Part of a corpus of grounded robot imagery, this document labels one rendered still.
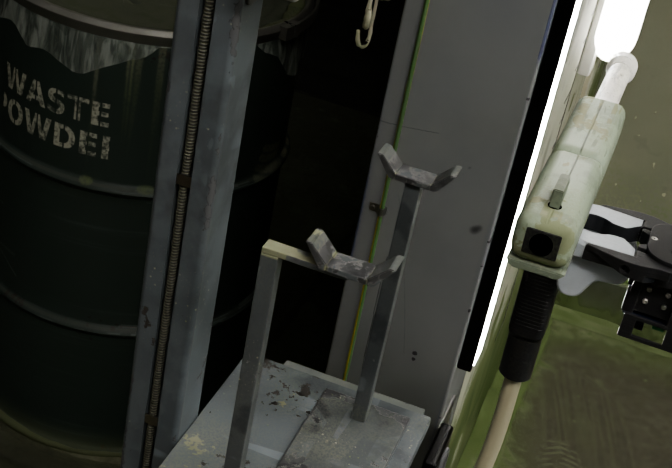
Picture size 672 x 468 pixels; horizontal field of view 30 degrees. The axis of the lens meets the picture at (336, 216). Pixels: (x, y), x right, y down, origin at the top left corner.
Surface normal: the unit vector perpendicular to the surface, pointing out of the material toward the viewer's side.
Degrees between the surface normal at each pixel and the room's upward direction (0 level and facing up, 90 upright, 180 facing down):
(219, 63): 90
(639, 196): 57
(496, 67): 90
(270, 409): 0
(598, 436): 0
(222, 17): 90
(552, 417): 0
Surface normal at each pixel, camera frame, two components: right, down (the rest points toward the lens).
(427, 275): -0.33, 0.41
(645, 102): -0.18, -0.13
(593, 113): 0.17, -0.88
